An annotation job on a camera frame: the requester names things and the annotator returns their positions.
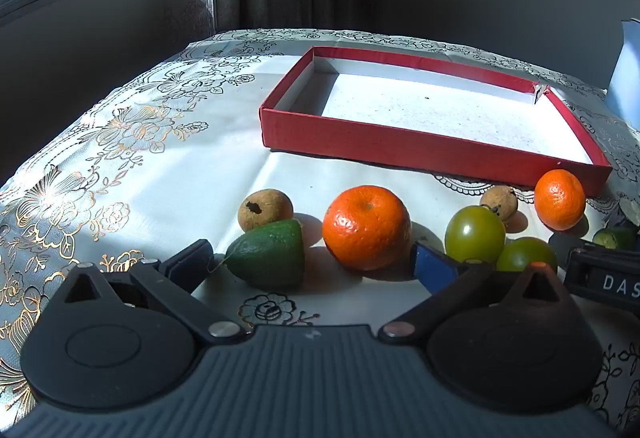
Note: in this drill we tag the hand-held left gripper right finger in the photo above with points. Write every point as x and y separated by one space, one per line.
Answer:
432 268

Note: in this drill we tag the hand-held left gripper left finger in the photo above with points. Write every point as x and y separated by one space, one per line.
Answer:
192 260

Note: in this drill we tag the green cucumber piece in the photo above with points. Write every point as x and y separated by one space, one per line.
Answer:
615 238

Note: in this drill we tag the large orange mandarin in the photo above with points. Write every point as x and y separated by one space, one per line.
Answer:
366 227

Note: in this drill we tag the green cucumber half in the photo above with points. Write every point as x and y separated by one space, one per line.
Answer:
272 255

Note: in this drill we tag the brown round fruit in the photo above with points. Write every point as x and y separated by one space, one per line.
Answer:
499 200
265 209

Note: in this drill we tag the red cardboard box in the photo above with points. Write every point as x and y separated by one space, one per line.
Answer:
425 118

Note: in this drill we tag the green tomato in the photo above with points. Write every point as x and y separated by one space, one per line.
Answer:
527 253
475 233

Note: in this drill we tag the small orange mandarin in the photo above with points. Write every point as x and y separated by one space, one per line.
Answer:
560 199

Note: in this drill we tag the light blue jug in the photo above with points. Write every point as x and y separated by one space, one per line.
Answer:
626 68

